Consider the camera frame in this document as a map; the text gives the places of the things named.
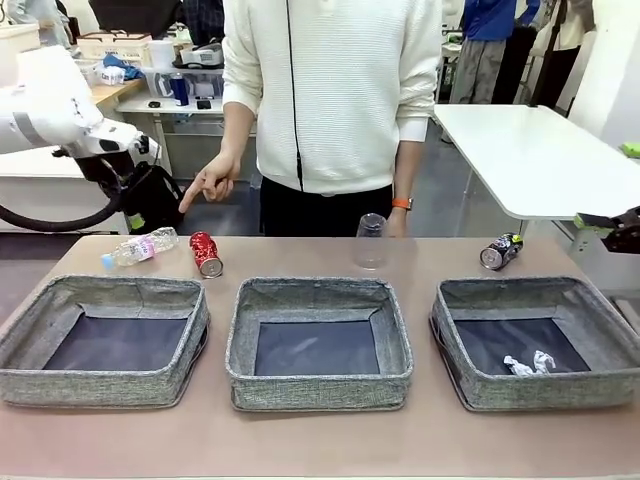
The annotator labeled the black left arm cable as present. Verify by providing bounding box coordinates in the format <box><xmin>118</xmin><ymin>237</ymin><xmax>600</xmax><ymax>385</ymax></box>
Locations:
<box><xmin>0</xmin><ymin>164</ymin><xmax>126</xmax><ymax>234</ymax></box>

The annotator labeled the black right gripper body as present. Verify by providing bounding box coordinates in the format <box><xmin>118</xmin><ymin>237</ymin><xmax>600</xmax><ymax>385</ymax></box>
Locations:
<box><xmin>601</xmin><ymin>205</ymin><xmax>640</xmax><ymax>254</ymax></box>

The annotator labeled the blue cloth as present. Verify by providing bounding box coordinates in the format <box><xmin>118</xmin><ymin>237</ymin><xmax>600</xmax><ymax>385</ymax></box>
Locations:
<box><xmin>103</xmin><ymin>53</ymin><xmax>146</xmax><ymax>82</ymax></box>

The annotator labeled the black backpack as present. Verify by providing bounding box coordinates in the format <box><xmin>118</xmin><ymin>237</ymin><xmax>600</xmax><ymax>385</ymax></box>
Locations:
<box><xmin>122</xmin><ymin>162</ymin><xmax>185</xmax><ymax>235</ymax></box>

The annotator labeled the plastic bottle pink label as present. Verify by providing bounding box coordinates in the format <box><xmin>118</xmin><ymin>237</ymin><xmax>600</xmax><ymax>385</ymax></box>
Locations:
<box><xmin>101</xmin><ymin>226</ymin><xmax>180</xmax><ymax>272</ymax></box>

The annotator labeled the white crate wooden rim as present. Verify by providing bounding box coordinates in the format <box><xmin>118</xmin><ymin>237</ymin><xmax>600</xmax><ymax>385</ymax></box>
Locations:
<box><xmin>77</xmin><ymin>32</ymin><xmax>154</xmax><ymax>66</ymax></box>

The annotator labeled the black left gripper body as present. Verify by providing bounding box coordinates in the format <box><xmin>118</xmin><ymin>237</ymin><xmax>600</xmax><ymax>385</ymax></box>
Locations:
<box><xmin>74</xmin><ymin>152</ymin><xmax>139</xmax><ymax>201</ymax></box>

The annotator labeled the crushed black Pepsi can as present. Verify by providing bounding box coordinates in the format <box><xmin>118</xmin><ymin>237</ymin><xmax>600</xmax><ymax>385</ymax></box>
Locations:
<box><xmin>479</xmin><ymin>232</ymin><xmax>525</xmax><ymax>272</ymax></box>

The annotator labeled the large white table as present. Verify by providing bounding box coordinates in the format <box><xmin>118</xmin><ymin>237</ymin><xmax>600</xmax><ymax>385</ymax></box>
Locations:
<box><xmin>432</xmin><ymin>103</ymin><xmax>640</xmax><ymax>251</ymax></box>

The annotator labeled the person's right hand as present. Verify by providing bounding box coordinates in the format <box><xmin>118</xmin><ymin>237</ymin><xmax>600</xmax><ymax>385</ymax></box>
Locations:
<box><xmin>178</xmin><ymin>152</ymin><xmax>244</xmax><ymax>214</ymax></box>

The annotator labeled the person's right forearm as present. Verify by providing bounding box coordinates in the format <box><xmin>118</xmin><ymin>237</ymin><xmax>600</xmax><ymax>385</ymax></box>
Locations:
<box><xmin>219</xmin><ymin>97</ymin><xmax>261</xmax><ymax>166</ymax></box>

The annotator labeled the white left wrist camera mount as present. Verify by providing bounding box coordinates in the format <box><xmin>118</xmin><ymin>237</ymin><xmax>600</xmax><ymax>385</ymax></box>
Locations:
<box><xmin>133</xmin><ymin>135</ymin><xmax>162</xmax><ymax>160</ymax></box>

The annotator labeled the blue bottle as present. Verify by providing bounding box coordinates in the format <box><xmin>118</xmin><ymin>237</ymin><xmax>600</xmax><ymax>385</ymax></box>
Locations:
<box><xmin>169</xmin><ymin>71</ymin><xmax>191</xmax><ymax>108</ymax></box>

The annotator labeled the clear plastic basket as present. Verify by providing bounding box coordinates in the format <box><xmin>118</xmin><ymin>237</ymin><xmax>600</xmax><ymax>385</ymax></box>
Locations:
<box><xmin>74</xmin><ymin>58</ymin><xmax>104</xmax><ymax>89</ymax></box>

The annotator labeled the clear storage bin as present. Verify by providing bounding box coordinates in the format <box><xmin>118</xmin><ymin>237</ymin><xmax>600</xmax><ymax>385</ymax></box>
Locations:
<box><xmin>144</xmin><ymin>67</ymin><xmax>226</xmax><ymax>99</ymax></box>

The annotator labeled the person's left hand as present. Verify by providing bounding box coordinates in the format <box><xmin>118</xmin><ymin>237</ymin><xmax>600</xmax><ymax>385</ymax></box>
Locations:
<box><xmin>385</xmin><ymin>208</ymin><xmax>409</xmax><ymax>238</ymax></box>

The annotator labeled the person in white sweater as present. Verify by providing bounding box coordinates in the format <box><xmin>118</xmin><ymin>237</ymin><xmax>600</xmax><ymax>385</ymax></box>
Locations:
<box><xmin>221</xmin><ymin>0</ymin><xmax>444</xmax><ymax>237</ymax></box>

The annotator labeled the wooden top table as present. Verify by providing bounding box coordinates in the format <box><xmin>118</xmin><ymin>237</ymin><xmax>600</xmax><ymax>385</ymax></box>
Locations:
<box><xmin>92</xmin><ymin>77</ymin><xmax>149</xmax><ymax>109</ymax></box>

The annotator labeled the person in blue jacket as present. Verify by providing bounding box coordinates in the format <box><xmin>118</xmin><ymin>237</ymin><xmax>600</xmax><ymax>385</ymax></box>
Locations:
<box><xmin>449</xmin><ymin>0</ymin><xmax>541</xmax><ymax>106</ymax></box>

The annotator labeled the person's left forearm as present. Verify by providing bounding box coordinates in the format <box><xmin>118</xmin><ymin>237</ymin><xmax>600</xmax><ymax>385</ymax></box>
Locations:
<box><xmin>394</xmin><ymin>138</ymin><xmax>426</xmax><ymax>201</ymax></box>

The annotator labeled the clear plastic cup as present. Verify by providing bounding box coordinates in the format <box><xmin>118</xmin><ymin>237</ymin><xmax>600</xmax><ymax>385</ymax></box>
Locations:
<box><xmin>352</xmin><ymin>213</ymin><xmax>392</xmax><ymax>272</ymax></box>

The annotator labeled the white desk with shelf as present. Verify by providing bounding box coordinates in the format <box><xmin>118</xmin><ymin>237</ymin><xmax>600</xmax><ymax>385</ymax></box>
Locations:
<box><xmin>117</xmin><ymin>92</ymin><xmax>231</xmax><ymax>181</ymax></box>

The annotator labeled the crushed red cola can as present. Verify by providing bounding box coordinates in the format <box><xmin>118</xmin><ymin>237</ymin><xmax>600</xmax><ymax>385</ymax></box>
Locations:
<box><xmin>188</xmin><ymin>231</ymin><xmax>225</xmax><ymax>279</ymax></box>

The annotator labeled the person in beige top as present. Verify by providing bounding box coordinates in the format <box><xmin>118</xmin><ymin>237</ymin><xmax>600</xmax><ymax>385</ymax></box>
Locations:
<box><xmin>529</xmin><ymin>0</ymin><xmax>599</xmax><ymax>109</ymax></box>

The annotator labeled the white storage box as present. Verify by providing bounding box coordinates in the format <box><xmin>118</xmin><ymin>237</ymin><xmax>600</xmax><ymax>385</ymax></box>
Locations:
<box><xmin>0</xmin><ymin>23</ymin><xmax>41</xmax><ymax>89</ymax></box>

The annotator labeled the grey fabric basket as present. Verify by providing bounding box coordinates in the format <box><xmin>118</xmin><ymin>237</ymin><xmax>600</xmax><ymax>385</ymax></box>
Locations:
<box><xmin>429</xmin><ymin>276</ymin><xmax>640</xmax><ymax>414</ymax></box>
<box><xmin>0</xmin><ymin>273</ymin><xmax>211</xmax><ymax>409</ymax></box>
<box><xmin>224</xmin><ymin>276</ymin><xmax>416</xmax><ymax>414</ymax></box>

